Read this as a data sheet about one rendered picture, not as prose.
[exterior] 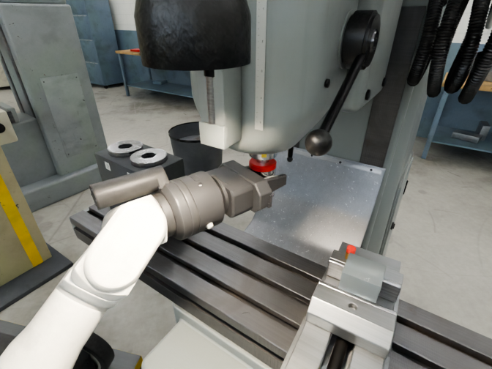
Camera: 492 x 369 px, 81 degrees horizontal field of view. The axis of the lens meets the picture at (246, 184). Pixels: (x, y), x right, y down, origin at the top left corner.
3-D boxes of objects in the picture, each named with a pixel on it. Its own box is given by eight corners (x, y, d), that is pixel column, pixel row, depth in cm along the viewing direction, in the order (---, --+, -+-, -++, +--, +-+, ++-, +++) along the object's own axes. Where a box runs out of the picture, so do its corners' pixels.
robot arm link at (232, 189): (274, 173, 43) (205, 199, 36) (271, 224, 48) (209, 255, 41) (227, 146, 51) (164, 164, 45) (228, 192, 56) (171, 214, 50)
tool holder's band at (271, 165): (277, 172, 48) (277, 166, 47) (249, 172, 48) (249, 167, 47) (274, 159, 52) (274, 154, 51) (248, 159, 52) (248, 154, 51)
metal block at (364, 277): (372, 312, 47) (381, 287, 44) (335, 296, 50) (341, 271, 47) (378, 289, 51) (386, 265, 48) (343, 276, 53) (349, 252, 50)
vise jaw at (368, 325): (385, 360, 42) (392, 344, 40) (304, 320, 47) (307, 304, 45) (391, 327, 46) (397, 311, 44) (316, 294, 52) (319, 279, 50)
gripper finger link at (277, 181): (282, 185, 52) (256, 196, 49) (284, 170, 50) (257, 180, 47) (289, 189, 51) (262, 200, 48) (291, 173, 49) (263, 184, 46)
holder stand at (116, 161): (157, 239, 75) (143, 170, 65) (110, 209, 86) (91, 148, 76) (190, 216, 83) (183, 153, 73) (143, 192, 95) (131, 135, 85)
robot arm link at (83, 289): (178, 217, 36) (111, 323, 31) (159, 219, 44) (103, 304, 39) (133, 188, 34) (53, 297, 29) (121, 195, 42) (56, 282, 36)
